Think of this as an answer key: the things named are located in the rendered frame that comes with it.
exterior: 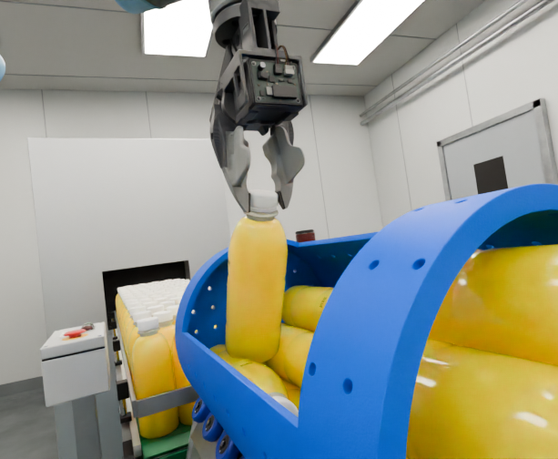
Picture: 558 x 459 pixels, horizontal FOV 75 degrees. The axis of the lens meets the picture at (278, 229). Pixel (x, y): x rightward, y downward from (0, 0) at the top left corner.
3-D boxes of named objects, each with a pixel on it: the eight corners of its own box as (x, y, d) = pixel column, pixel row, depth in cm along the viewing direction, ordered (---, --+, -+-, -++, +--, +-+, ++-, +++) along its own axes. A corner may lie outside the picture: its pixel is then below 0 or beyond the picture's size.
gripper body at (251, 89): (243, 107, 35) (226, -14, 35) (218, 137, 43) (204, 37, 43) (311, 110, 38) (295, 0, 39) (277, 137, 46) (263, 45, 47)
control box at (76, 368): (45, 408, 62) (39, 346, 62) (59, 377, 80) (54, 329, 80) (110, 391, 66) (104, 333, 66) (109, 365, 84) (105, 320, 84)
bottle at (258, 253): (270, 327, 53) (279, 202, 47) (285, 358, 47) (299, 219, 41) (221, 332, 51) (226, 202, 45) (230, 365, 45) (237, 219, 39)
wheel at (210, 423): (219, 413, 54) (230, 417, 55) (211, 402, 58) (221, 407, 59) (203, 443, 53) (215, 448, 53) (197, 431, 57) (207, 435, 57)
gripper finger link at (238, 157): (236, 202, 35) (238, 111, 36) (218, 211, 41) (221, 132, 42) (266, 205, 37) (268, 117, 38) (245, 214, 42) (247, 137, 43)
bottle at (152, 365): (157, 439, 65) (146, 335, 66) (132, 433, 69) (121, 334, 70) (186, 421, 71) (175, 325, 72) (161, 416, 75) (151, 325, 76)
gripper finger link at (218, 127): (211, 164, 39) (215, 86, 40) (207, 168, 41) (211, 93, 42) (252, 169, 41) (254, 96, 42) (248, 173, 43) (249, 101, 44)
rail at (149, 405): (138, 418, 65) (136, 401, 65) (137, 416, 65) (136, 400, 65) (328, 361, 82) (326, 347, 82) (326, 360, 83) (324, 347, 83)
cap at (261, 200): (271, 208, 46) (272, 193, 45) (281, 216, 42) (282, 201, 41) (240, 208, 44) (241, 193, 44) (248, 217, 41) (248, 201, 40)
